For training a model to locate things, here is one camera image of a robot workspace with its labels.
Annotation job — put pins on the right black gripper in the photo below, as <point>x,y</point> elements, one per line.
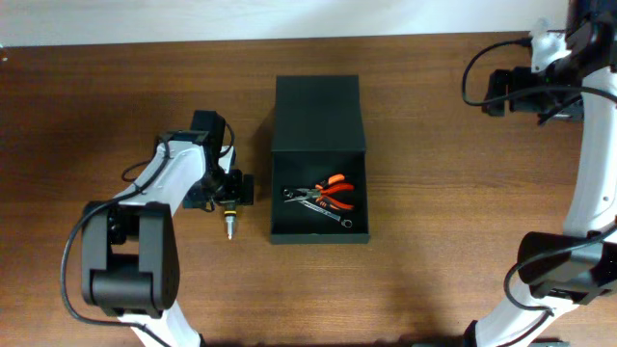
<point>517,80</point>

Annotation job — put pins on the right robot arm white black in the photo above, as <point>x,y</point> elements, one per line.
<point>572,75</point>

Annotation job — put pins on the yellow black stubby screwdriver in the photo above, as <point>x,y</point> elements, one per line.
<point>230,219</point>

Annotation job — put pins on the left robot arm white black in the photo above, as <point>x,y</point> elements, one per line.
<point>129,258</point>

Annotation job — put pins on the black gift box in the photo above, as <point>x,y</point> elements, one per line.
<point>318,132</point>

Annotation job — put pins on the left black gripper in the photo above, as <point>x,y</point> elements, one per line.
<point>235,194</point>

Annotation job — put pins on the silver ring wrench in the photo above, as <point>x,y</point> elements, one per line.
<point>332,216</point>

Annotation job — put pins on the orange black long-nose pliers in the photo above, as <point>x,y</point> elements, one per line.
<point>333,184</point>

